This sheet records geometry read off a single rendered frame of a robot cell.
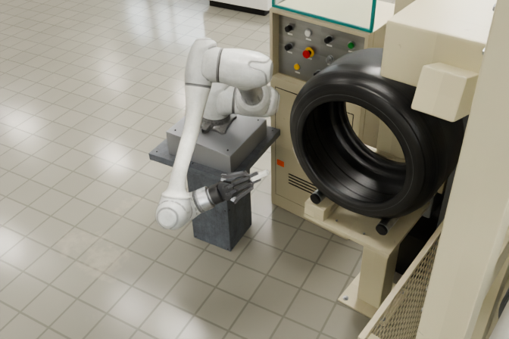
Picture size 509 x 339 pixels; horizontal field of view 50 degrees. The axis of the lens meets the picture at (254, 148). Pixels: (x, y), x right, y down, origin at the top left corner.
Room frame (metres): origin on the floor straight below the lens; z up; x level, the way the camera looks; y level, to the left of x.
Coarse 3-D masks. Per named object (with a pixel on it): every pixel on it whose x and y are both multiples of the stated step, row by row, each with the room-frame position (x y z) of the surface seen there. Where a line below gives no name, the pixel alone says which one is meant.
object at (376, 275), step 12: (396, 0) 1.83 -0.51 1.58; (408, 0) 1.80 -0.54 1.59; (396, 12) 1.82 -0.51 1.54; (384, 132) 1.81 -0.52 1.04; (384, 144) 1.81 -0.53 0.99; (396, 144) 1.78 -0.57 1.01; (396, 156) 1.77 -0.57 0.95; (372, 252) 1.80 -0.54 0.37; (396, 252) 1.83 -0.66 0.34; (372, 264) 1.80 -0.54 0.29; (384, 264) 1.76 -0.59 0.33; (360, 276) 1.83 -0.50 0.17; (372, 276) 1.79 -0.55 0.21; (384, 276) 1.75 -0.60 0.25; (360, 288) 1.82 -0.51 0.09; (372, 288) 1.78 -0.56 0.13; (384, 288) 1.77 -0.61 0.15; (372, 300) 1.78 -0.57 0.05
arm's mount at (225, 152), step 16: (176, 128) 2.28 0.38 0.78; (240, 128) 2.30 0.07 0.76; (256, 128) 2.30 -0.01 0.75; (176, 144) 2.22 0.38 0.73; (208, 144) 2.16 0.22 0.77; (224, 144) 2.16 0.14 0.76; (240, 144) 2.17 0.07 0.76; (256, 144) 2.29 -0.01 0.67; (192, 160) 2.18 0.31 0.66; (208, 160) 2.13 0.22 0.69; (224, 160) 2.09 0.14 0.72; (240, 160) 2.15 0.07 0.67
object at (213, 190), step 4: (216, 184) 1.62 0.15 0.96; (220, 184) 1.61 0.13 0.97; (224, 184) 1.61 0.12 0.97; (228, 184) 1.61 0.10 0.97; (208, 188) 1.60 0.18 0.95; (212, 188) 1.60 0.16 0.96; (216, 188) 1.59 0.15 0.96; (220, 188) 1.60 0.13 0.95; (228, 188) 1.60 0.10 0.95; (232, 188) 1.60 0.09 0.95; (208, 192) 1.59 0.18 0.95; (212, 192) 1.58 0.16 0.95; (216, 192) 1.58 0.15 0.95; (220, 192) 1.60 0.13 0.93; (224, 192) 1.60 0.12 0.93; (212, 196) 1.57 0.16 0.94; (216, 196) 1.57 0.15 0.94; (220, 196) 1.58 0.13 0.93; (224, 196) 1.59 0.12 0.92; (228, 196) 1.59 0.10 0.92; (232, 196) 1.59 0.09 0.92; (212, 200) 1.57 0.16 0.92; (216, 200) 1.57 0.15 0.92; (220, 200) 1.57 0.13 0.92; (224, 200) 1.59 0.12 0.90; (228, 200) 1.59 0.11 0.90
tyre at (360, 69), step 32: (352, 64) 1.60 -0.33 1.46; (320, 96) 1.57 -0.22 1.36; (352, 96) 1.50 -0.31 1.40; (384, 96) 1.45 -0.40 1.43; (320, 128) 1.81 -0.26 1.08; (416, 128) 1.38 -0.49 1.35; (448, 128) 1.43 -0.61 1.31; (320, 160) 1.71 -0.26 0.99; (352, 160) 1.75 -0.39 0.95; (384, 160) 1.71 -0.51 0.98; (416, 160) 1.35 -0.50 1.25; (448, 160) 1.39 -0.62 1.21; (352, 192) 1.60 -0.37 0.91; (384, 192) 1.59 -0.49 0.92; (416, 192) 1.34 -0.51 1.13
